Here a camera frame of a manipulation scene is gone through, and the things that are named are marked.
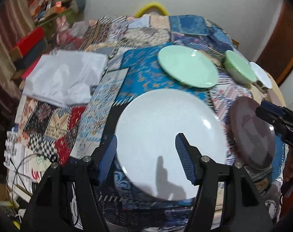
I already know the person right hand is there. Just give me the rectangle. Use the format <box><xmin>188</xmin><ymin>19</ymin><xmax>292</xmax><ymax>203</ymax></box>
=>
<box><xmin>283</xmin><ymin>148</ymin><xmax>293</xmax><ymax>185</ymax></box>

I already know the purple plate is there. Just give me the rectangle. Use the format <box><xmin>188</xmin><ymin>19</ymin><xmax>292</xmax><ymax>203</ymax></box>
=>
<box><xmin>229</xmin><ymin>96</ymin><xmax>276</xmax><ymax>170</ymax></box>

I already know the white spotted bowl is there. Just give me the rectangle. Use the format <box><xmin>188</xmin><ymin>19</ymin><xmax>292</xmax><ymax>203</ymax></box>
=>
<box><xmin>249</xmin><ymin>62</ymin><xmax>272</xmax><ymax>91</ymax></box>

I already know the green box of clutter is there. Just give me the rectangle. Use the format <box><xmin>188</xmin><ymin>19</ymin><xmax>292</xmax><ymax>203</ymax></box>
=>
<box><xmin>29</xmin><ymin>0</ymin><xmax>73</xmax><ymax>25</ymax></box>

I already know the pink rabbit toy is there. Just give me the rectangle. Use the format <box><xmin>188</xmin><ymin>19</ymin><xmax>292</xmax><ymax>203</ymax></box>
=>
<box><xmin>56</xmin><ymin>15</ymin><xmax>71</xmax><ymax>46</ymax></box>

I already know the mint green plate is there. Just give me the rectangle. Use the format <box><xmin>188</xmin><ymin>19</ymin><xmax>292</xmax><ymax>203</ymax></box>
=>
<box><xmin>158</xmin><ymin>45</ymin><xmax>219</xmax><ymax>89</ymax></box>

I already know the red box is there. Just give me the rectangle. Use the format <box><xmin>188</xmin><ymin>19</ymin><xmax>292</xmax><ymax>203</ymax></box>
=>
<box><xmin>13</xmin><ymin>27</ymin><xmax>44</xmax><ymax>58</ymax></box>

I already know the striped brown curtain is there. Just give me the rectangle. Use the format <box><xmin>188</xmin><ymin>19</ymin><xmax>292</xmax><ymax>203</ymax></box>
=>
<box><xmin>0</xmin><ymin>0</ymin><xmax>35</xmax><ymax>113</ymax></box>

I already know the patchwork bed cover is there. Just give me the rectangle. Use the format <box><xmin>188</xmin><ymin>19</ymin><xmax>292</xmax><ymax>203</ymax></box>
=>
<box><xmin>3</xmin><ymin>14</ymin><xmax>287</xmax><ymax>230</ymax></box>

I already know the white plate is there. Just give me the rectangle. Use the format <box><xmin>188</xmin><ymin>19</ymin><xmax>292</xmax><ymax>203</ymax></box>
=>
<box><xmin>115</xmin><ymin>89</ymin><xmax>227</xmax><ymax>201</ymax></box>

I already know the white folded cloth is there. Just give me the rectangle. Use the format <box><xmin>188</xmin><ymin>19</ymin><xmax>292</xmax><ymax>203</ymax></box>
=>
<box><xmin>22</xmin><ymin>50</ymin><xmax>108</xmax><ymax>107</ymax></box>

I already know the mint green bowl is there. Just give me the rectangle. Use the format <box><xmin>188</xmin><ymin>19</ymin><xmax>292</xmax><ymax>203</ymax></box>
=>
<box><xmin>224</xmin><ymin>50</ymin><xmax>257</xmax><ymax>84</ymax></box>

